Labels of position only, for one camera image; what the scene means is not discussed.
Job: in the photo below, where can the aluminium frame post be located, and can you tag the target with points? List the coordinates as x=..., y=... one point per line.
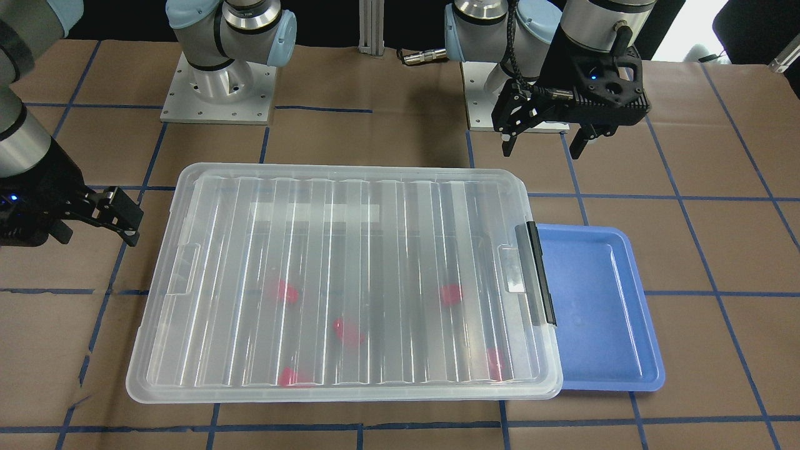
x=371, y=15

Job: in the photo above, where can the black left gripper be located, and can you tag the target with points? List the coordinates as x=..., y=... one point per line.
x=558, y=67

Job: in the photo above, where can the clear ribbed box lid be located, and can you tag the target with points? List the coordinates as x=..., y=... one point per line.
x=337, y=281

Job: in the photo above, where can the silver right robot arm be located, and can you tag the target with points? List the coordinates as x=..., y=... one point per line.
x=213, y=34

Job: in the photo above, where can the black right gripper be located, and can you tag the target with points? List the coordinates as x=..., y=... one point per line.
x=39, y=187

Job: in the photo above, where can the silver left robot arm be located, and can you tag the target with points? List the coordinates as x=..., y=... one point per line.
x=516, y=35

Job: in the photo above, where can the blue plastic tray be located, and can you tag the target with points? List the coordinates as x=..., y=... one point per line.
x=605, y=333

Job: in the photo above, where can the red block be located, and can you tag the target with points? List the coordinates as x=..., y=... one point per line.
x=290, y=377
x=450, y=295
x=349, y=335
x=496, y=364
x=282, y=292

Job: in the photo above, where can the clear plastic storage box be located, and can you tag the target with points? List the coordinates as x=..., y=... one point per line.
x=544, y=350

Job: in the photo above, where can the black box latch handle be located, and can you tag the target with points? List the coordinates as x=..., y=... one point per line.
x=538, y=257

